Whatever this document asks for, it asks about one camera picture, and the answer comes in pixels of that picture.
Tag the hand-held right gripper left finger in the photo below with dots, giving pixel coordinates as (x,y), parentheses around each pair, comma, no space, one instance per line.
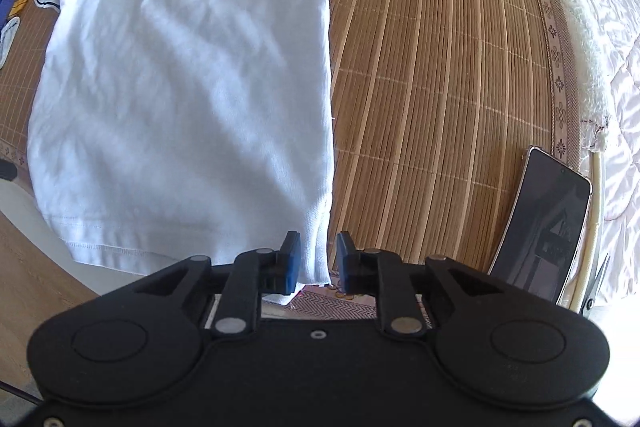
(289,263)

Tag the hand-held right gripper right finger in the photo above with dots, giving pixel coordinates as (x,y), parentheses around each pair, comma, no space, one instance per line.
(345,265)

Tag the white polo shirt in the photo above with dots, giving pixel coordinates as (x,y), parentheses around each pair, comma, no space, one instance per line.
(190,82)

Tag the black smartphone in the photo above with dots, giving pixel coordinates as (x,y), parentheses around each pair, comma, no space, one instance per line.
(542,227)

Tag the brown bamboo mat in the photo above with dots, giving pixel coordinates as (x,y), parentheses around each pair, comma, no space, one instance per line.
(430,57)

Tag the scissors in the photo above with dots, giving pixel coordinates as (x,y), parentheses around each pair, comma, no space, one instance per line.
(595,279)

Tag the white tube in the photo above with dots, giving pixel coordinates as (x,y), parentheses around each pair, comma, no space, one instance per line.
(596,202)

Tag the dark object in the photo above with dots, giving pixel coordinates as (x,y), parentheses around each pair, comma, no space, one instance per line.
(5,170)

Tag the white fluffy blanket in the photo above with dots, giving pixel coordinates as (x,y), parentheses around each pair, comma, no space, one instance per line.
(582,37)

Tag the white quilted blanket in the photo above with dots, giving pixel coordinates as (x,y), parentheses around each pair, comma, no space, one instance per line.
(617,32)

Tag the light grey garment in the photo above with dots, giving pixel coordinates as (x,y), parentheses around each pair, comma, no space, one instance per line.
(7,39)

